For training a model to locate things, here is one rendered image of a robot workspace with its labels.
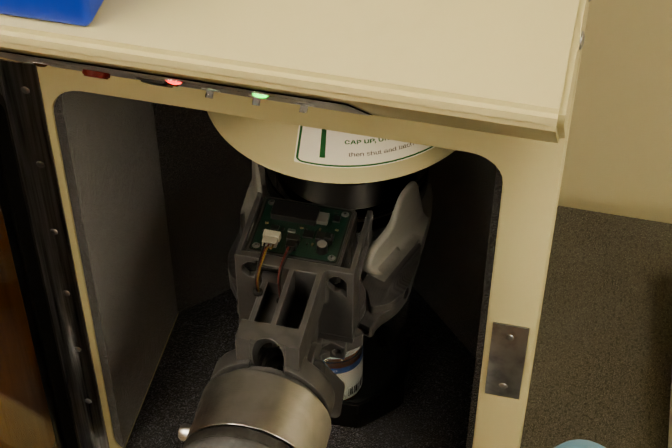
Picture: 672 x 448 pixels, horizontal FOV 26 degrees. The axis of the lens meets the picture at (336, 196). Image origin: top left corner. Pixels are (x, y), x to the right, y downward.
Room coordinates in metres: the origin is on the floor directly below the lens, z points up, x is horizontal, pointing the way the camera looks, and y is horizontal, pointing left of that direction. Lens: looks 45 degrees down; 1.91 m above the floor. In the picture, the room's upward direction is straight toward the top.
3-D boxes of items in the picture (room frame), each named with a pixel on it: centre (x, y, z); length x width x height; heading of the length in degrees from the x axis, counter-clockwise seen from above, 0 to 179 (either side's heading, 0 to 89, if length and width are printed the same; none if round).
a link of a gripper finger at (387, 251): (0.64, -0.04, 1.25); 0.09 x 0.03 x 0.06; 142
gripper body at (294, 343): (0.55, 0.02, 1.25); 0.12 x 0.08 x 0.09; 167
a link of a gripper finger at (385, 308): (0.60, -0.02, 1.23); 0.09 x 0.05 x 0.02; 142
